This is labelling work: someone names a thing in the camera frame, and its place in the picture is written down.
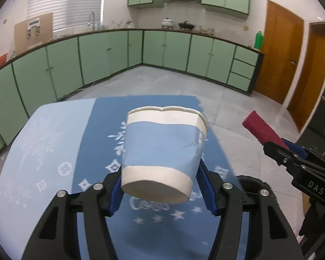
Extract dark red small packet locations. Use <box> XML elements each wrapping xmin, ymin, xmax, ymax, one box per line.
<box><xmin>242</xmin><ymin>110</ymin><xmax>288</xmax><ymax>149</ymax></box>

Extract blue white paper cup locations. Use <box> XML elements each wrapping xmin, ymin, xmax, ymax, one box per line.
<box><xmin>121</xmin><ymin>106</ymin><xmax>208</xmax><ymax>204</ymax></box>

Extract green lower kitchen cabinets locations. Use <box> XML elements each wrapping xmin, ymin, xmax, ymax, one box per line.
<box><xmin>0</xmin><ymin>29</ymin><xmax>263</xmax><ymax>151</ymax></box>

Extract brown wooden door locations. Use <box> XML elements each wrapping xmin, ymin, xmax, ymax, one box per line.
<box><xmin>288</xmin><ymin>22</ymin><xmax>325</xmax><ymax>131</ymax></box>
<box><xmin>254</xmin><ymin>0</ymin><xmax>304</xmax><ymax>104</ymax></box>

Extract blue patterned tablecloth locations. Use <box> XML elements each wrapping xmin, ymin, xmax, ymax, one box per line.
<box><xmin>0</xmin><ymin>96</ymin><xmax>248</xmax><ymax>259</ymax></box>

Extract green thermos bottle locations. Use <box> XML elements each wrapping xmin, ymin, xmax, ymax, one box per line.
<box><xmin>253</xmin><ymin>31</ymin><xmax>264</xmax><ymax>50</ymax></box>

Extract black wok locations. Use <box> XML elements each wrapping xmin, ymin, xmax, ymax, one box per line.
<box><xmin>178</xmin><ymin>21</ymin><xmax>195</xmax><ymax>31</ymax></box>

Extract white cooking pot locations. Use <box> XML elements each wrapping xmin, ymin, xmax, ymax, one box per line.
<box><xmin>161</xmin><ymin>18</ymin><xmax>174</xmax><ymax>29</ymax></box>

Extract brown cardboard box on counter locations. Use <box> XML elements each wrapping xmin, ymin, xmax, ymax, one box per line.
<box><xmin>14</xmin><ymin>12</ymin><xmax>53</xmax><ymax>55</ymax></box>

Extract chrome sink faucet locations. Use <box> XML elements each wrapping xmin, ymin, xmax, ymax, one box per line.
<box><xmin>87</xmin><ymin>11</ymin><xmax>96</xmax><ymax>31</ymax></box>

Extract white window blinds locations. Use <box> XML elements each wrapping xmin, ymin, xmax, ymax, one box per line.
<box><xmin>26</xmin><ymin>0</ymin><xmax>102</xmax><ymax>31</ymax></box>

